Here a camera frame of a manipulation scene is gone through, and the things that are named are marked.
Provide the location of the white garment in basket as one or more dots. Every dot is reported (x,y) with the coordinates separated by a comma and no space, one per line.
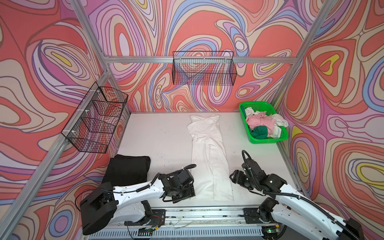
(279,122)

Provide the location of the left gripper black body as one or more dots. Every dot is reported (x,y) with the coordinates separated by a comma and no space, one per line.
(182,194)

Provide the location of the white t shirt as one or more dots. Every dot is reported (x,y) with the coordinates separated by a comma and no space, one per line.
(211,174)

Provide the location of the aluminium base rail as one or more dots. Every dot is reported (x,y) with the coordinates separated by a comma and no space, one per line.
(217,222)

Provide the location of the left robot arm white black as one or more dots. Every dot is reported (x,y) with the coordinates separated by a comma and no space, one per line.
(100,208)

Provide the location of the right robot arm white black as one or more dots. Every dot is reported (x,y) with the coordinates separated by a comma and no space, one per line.
(283,204)

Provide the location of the green garment in basket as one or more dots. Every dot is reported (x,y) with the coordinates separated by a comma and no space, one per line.
(259,132)

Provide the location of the aluminium frame post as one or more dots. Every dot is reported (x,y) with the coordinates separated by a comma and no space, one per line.
(314,29)
(90,39)

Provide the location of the black wire basket back wall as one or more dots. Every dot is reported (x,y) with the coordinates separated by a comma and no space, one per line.
(209,68)

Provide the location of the black wire basket left wall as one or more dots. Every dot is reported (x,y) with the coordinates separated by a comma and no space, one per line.
(96,119)

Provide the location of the aluminium frame right post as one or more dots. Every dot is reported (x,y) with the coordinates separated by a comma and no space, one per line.
(314,29)

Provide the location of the green plastic basket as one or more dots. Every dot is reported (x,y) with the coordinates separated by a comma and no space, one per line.
(261,106)

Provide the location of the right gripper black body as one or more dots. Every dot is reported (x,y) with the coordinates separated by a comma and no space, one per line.
(243,180)

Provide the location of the folded black t shirt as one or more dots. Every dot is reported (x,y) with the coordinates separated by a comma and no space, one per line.
(127,170)

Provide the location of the aluminium frame left diagonal bar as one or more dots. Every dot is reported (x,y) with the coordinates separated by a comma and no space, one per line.
(20,205)

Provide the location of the pink t shirt in basket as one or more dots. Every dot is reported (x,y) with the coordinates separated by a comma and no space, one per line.
(261,119)

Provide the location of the black wire basket wall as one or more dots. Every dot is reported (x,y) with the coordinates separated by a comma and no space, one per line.
(209,68)
(96,119)

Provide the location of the aluminium frame left post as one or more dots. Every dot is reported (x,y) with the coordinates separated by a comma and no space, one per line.
(90,39)

